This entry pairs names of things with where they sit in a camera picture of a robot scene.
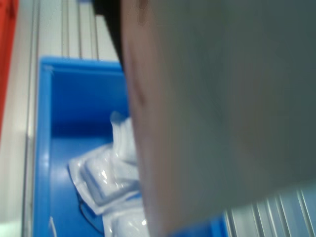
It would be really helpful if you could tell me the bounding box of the blue plastic bin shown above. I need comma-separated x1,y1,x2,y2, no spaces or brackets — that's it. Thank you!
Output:
32,56,229,237

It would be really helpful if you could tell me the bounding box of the clear wrapped gauze bandage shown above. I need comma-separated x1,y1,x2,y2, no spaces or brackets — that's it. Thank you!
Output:
68,143,143,215
110,111,139,168
102,209,151,237

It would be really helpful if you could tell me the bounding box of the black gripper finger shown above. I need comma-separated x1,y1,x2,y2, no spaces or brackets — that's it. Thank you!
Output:
92,0,124,64

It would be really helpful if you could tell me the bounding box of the red plastic crate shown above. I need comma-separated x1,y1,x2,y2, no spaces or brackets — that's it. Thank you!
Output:
0,0,20,151

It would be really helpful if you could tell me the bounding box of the white printed bandage packet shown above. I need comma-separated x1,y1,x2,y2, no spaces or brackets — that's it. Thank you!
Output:
120,0,316,235

